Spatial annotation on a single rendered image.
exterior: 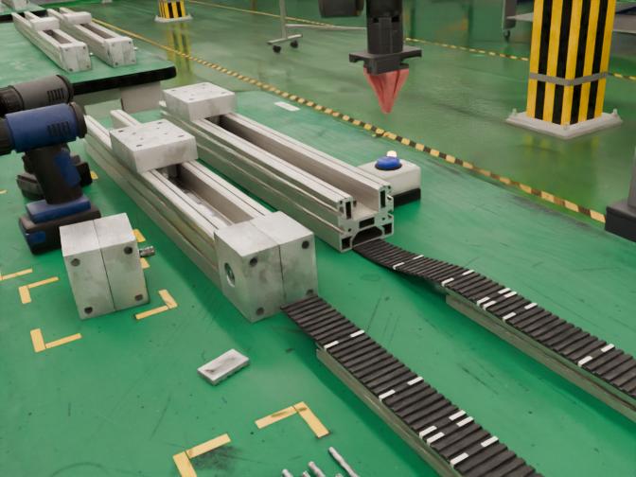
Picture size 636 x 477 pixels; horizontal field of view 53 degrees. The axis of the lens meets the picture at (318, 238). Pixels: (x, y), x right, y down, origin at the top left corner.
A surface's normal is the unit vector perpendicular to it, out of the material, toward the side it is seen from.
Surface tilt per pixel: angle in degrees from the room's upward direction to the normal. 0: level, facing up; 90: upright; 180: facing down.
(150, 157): 90
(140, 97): 90
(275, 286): 90
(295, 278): 90
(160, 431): 0
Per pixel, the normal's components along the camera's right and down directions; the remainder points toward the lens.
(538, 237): -0.07, -0.90
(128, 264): 0.39, 0.38
